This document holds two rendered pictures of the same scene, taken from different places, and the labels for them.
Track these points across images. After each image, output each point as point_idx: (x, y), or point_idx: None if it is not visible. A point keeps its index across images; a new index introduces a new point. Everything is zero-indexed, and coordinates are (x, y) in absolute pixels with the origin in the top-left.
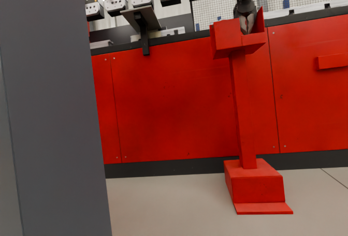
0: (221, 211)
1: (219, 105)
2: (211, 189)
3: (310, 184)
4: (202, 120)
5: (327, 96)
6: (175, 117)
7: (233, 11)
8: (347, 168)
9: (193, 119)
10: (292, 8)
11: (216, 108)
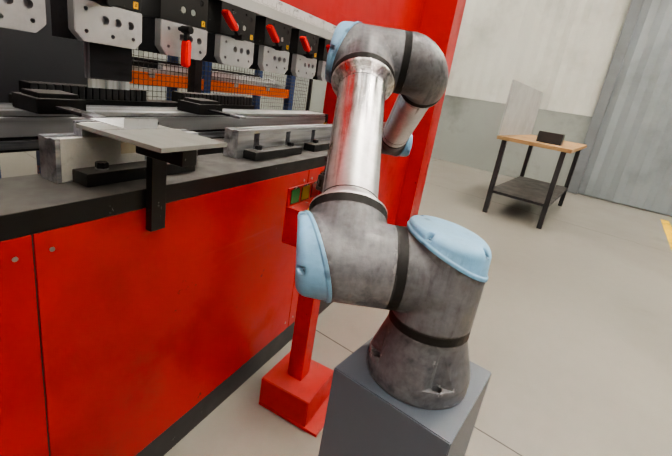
0: (302, 446)
1: (250, 293)
2: (259, 428)
3: (320, 354)
4: (226, 327)
5: None
6: (190, 343)
7: (321, 179)
8: (322, 316)
9: (216, 332)
10: (314, 128)
11: (245, 299)
